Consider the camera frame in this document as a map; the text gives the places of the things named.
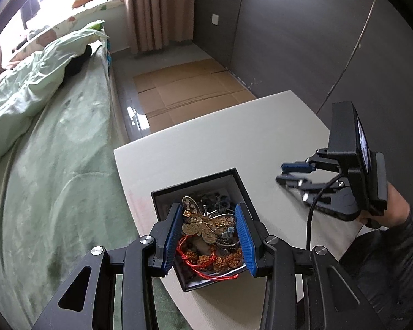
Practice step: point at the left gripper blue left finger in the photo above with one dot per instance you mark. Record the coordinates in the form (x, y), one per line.
(148, 257)

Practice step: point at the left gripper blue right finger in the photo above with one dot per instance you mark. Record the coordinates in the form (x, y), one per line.
(267, 256)

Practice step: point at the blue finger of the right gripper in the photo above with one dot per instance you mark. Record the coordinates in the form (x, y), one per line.
(298, 167)
(288, 180)

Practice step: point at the gold butterfly brooch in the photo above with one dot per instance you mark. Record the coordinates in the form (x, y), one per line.
(215, 227)

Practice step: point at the person's right forearm sleeve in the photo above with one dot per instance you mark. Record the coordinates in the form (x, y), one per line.
(381, 265)

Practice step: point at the black jewelry box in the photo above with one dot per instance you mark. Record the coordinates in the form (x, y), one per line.
(209, 249)

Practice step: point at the person's right hand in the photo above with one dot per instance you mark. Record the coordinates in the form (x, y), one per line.
(398, 210)

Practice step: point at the white low table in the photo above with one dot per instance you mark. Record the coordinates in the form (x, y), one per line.
(255, 138)

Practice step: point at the bed with green sheet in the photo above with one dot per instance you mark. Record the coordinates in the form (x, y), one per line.
(60, 193)

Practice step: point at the flattened cardboard sheet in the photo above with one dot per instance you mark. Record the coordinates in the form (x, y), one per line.
(177, 94)

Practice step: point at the black garment on bed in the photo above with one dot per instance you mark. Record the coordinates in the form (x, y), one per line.
(76, 64)

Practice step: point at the light green duvet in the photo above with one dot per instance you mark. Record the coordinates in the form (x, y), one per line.
(28, 88)

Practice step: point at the pink right curtain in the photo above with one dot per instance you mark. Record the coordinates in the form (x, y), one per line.
(153, 24)

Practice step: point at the patterned windowsill cushion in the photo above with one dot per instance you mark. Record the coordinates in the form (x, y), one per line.
(107, 16)

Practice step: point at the camera display unit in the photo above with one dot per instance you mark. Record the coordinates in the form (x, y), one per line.
(347, 142)

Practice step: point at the wall power outlet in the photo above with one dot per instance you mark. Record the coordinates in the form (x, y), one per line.
(215, 19)

